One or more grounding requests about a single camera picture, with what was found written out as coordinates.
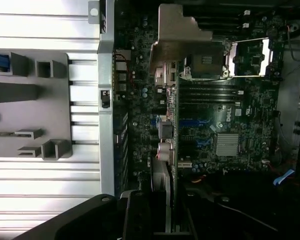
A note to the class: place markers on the grey parts rack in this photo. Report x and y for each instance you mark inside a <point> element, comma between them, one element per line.
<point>52,105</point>

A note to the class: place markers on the CPU socket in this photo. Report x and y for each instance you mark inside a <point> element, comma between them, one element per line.
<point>206,60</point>

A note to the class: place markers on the open black PC case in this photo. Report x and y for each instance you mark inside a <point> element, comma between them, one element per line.
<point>106,62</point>

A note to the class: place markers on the black RAM slot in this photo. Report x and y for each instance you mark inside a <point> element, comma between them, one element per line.
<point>215,12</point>
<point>222,18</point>
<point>222,25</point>
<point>210,96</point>
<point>227,30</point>
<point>210,85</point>
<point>210,90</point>

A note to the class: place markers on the silver finned chipset heatsink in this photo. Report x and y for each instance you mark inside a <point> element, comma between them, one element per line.
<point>227,144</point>

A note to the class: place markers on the silver socket cover frame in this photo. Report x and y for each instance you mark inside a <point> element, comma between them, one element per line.
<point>266,55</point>

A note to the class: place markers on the white short expansion slot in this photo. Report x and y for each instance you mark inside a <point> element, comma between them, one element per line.
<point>185,164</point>

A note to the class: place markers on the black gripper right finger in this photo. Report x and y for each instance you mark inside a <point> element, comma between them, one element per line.
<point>215,220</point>

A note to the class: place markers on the green motherboard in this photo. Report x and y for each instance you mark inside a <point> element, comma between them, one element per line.
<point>255,105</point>

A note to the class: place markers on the black plastic shroud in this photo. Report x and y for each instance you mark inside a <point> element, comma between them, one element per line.
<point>252,185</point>

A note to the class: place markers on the blue expansion slot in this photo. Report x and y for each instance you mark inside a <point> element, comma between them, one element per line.
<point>190,123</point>
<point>203,143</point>

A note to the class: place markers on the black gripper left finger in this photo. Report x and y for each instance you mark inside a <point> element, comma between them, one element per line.
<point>90,220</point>

